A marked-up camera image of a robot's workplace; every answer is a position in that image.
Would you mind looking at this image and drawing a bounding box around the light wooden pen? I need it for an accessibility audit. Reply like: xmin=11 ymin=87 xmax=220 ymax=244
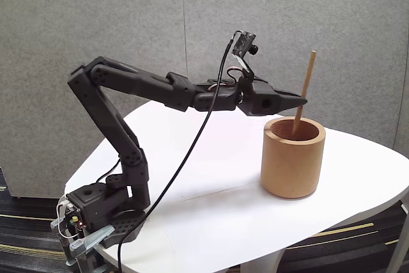
xmin=291 ymin=50 xmax=317 ymax=136

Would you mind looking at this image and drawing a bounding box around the round cork pen holder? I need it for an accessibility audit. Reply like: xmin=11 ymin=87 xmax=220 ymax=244
xmin=260 ymin=116 xmax=327 ymax=200

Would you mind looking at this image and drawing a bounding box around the plain white paper sheet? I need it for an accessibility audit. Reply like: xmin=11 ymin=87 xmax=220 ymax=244
xmin=166 ymin=183 xmax=320 ymax=254

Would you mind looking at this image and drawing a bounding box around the white table leg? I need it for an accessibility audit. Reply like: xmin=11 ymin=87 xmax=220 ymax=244
xmin=239 ymin=246 xmax=289 ymax=273
xmin=387 ymin=200 xmax=409 ymax=273

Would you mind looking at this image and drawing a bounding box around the grey metal table clamp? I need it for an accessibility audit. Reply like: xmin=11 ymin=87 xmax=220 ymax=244
xmin=50 ymin=217 xmax=116 ymax=273

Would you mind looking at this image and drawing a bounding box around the red servo wire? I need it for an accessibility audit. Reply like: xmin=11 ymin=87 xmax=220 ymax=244
xmin=207 ymin=66 xmax=241 ymax=94

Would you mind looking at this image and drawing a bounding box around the small bare camera board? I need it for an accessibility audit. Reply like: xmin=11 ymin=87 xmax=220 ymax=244
xmin=231 ymin=31 xmax=260 ymax=63

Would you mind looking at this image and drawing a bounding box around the black camera cable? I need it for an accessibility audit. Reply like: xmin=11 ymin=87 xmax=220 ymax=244
xmin=117 ymin=31 xmax=243 ymax=273

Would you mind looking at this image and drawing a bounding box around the thin white wire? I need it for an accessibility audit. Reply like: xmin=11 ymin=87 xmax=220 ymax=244
xmin=56 ymin=198 xmax=81 ymax=240

